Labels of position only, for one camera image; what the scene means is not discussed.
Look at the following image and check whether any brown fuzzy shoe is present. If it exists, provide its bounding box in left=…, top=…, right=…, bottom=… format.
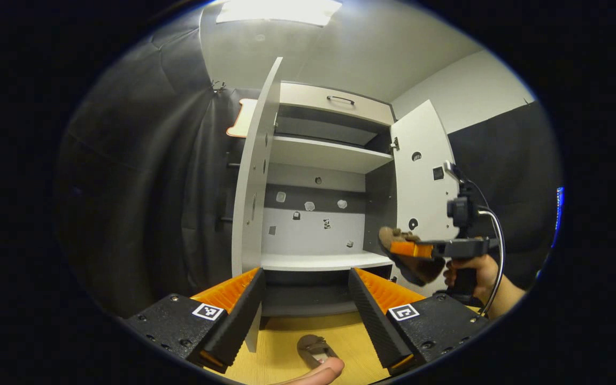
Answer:
left=378, top=226, right=446, bottom=287
left=296, top=334, right=341, bottom=369

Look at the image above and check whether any black backdrop cloth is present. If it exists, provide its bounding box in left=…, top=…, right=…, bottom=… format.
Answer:
left=447, top=102, right=563, bottom=292
left=54, top=11, right=266, bottom=317

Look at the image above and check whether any white cabinet drawer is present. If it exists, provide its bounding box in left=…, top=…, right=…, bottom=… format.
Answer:
left=279, top=81, right=395, bottom=127

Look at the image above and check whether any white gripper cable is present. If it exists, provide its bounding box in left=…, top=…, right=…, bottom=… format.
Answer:
left=476, top=206, right=506, bottom=316

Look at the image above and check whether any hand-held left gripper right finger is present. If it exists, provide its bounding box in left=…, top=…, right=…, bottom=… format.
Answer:
left=349, top=267, right=494, bottom=376

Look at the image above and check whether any white shoe cabinet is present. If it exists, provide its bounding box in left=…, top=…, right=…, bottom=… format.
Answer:
left=260, top=80, right=401, bottom=317

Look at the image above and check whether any ceiling light panel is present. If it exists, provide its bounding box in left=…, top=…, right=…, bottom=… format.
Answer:
left=215, top=0, right=343, bottom=27

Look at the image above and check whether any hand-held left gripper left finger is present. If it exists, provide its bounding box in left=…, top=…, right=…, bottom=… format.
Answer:
left=125, top=267, right=266, bottom=374

